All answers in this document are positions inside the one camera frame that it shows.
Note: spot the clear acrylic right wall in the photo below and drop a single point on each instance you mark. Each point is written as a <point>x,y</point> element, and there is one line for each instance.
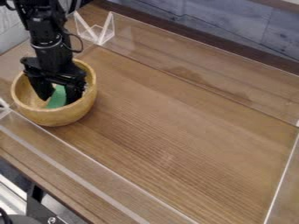
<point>283,211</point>

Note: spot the black metal table leg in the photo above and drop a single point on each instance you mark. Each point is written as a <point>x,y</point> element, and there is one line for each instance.
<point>46,209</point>

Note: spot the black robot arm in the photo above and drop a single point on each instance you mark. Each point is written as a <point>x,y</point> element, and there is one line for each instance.
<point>43,17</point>

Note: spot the clear acrylic front wall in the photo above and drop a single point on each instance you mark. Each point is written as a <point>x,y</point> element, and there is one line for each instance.
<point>102,196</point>

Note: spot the green rectangular stick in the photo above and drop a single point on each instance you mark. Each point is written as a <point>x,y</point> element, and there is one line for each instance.
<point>58,98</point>

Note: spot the wooden bowl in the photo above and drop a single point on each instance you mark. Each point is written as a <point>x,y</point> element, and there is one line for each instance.
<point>35,109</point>

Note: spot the clear acrylic corner bracket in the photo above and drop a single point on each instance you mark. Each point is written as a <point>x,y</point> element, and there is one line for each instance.
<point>94,33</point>

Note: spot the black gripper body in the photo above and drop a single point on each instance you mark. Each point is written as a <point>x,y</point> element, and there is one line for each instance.
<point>53,66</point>

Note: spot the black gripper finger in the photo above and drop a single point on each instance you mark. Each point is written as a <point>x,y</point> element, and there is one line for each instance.
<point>74,91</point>
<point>42,87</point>

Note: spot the clear acrylic wall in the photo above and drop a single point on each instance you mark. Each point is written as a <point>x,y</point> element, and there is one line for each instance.
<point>283,211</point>
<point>102,196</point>

